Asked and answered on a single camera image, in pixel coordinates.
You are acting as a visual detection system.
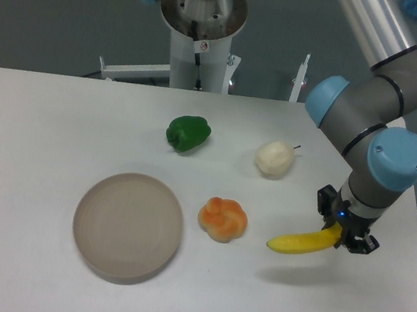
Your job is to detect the yellow toy banana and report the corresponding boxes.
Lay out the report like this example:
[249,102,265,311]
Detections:
[266,223,342,255]

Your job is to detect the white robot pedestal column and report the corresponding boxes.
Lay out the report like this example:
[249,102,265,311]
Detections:
[161,0,248,94]

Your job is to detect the green toy bell pepper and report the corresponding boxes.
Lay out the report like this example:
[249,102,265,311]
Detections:
[165,115,212,153]

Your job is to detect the orange toy bread roll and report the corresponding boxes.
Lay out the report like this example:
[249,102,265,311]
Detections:
[197,197,248,243]

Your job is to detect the white metal bracket right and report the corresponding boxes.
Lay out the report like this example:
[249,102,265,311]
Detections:
[288,54,311,103]

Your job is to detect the white metal bracket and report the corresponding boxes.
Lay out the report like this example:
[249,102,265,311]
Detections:
[288,54,311,103]
[99,55,171,80]

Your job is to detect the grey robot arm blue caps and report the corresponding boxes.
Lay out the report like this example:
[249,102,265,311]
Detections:
[141,0,417,254]

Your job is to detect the beige round plate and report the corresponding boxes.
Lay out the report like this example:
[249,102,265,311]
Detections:
[72,173,184,285]

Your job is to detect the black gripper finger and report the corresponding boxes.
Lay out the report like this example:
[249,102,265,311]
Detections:
[344,233,379,255]
[317,184,337,230]

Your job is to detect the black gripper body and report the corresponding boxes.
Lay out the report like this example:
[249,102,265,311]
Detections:
[332,196,375,249]

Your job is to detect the white toy pear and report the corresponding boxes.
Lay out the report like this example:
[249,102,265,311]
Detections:
[254,141,300,179]

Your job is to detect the white metal bracket left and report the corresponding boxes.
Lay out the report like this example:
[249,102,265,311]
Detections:
[99,55,171,80]

